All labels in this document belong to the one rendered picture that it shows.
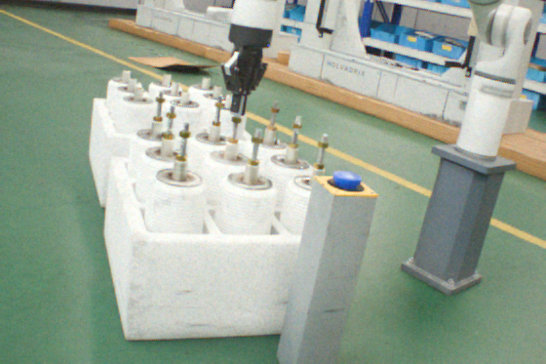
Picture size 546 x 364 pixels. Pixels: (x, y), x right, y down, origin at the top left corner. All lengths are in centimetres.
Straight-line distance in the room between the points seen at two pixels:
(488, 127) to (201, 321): 71
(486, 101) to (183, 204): 67
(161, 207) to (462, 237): 68
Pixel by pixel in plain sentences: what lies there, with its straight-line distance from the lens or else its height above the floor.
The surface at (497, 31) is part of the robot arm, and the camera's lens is 125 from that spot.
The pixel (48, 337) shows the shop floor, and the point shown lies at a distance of 96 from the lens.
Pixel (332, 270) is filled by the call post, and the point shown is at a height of 20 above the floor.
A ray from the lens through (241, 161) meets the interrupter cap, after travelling 104.
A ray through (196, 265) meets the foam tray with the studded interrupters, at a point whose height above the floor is 14.
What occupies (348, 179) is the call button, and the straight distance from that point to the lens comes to 79.
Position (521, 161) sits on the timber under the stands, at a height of 4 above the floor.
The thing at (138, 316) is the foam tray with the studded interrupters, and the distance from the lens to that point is 93.
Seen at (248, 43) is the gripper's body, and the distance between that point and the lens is 98.
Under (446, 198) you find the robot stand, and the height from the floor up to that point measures 20.
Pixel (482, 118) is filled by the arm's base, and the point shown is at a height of 39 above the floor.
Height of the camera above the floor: 55
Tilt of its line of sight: 16 degrees down
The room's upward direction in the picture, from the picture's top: 10 degrees clockwise
